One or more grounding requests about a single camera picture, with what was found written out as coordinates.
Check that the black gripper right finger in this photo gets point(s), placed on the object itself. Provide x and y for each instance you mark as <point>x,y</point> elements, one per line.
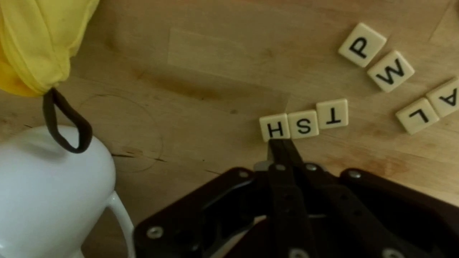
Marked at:
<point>382,205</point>

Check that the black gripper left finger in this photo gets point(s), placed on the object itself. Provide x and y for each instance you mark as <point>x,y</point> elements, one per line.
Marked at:
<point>288,209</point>

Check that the cream letter tile S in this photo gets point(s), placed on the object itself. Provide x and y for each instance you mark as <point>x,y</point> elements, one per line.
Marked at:
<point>304,125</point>

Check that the cream letter tile H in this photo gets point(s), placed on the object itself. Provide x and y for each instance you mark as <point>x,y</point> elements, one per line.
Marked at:
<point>275,128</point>

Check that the cream letter tile L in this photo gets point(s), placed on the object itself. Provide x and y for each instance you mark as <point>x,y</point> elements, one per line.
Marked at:
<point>417,116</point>

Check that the cream letter tile T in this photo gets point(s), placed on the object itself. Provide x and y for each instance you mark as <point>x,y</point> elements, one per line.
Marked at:
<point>334,113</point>

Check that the cream letter tile A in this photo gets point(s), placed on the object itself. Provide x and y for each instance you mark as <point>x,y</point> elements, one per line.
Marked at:
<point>446,98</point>

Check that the cream letter tile W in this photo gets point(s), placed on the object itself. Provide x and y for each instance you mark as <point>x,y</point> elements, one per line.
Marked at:
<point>391,70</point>

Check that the cream letter tile P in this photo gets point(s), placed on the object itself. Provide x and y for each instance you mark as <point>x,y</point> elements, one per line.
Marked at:
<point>362,45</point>

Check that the white mug with plain rim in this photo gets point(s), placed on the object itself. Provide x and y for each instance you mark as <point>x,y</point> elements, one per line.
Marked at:
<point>48,191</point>

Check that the yellow banana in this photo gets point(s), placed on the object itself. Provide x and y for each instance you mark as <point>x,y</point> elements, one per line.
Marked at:
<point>38,37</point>

